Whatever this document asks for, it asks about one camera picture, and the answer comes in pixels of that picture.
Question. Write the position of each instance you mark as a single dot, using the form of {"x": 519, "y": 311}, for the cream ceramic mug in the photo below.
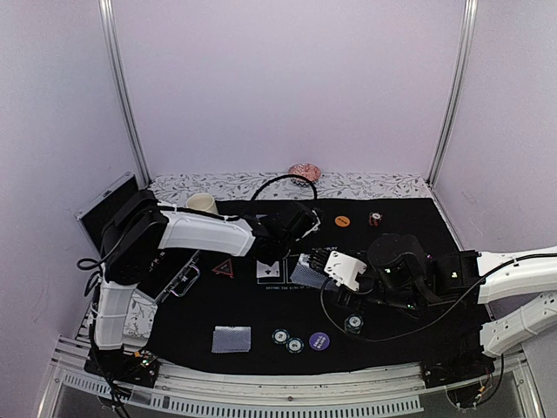
{"x": 203, "y": 202}

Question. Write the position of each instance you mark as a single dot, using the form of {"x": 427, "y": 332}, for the floral patterned tablecloth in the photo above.
{"x": 136, "y": 311}

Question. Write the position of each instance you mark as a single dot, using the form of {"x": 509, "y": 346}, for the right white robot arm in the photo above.
{"x": 503, "y": 275}

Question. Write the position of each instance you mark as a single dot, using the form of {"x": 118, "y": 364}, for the orange big blind button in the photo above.
{"x": 342, "y": 221}

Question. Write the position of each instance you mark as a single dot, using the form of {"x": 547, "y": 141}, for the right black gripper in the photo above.
{"x": 344, "y": 295}

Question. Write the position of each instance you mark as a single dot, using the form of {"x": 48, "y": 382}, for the blue green fifty chip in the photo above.
{"x": 280, "y": 336}

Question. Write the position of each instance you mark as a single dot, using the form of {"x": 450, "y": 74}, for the red patterned small bowl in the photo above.
{"x": 306, "y": 174}

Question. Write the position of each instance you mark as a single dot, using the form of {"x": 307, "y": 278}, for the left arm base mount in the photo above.
{"x": 140, "y": 368}

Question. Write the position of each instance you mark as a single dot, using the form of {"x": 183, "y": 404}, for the black poker table mat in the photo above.
{"x": 224, "y": 326}

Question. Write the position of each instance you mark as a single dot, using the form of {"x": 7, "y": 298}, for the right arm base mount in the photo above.
{"x": 466, "y": 378}

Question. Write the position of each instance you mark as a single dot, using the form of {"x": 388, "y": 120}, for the orange hundred chip stack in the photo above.
{"x": 375, "y": 218}

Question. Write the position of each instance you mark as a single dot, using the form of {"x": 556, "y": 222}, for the purple small blind button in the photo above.
{"x": 319, "y": 341}

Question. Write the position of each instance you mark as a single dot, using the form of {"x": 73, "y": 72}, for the red black triangle token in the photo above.
{"x": 224, "y": 268}

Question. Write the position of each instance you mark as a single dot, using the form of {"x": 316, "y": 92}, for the green blue chip stack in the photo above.
{"x": 353, "y": 324}

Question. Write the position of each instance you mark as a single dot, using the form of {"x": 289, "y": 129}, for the front aluminium rail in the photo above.
{"x": 375, "y": 392}

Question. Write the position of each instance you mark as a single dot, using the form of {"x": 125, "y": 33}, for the aluminium frame post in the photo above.
{"x": 108, "y": 22}
{"x": 463, "y": 54}

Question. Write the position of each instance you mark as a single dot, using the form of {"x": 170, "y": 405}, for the ace of clubs card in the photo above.
{"x": 264, "y": 271}

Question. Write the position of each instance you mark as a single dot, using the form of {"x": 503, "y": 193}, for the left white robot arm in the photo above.
{"x": 147, "y": 241}

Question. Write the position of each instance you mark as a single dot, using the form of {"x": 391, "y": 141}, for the blue hole card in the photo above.
{"x": 228, "y": 341}

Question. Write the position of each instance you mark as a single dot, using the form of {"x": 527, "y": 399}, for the blue playing card deck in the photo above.
{"x": 302, "y": 274}

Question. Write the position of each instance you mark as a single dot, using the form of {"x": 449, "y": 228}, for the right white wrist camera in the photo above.
{"x": 344, "y": 270}

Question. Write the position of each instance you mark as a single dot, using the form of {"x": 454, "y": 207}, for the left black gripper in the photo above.
{"x": 268, "y": 222}

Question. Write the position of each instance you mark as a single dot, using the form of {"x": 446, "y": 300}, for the right aluminium frame post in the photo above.
{"x": 463, "y": 54}

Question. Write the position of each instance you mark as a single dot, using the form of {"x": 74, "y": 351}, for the aluminium poker chip case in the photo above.
{"x": 113, "y": 213}

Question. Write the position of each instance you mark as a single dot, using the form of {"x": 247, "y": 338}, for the left aluminium frame post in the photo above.
{"x": 108, "y": 22}

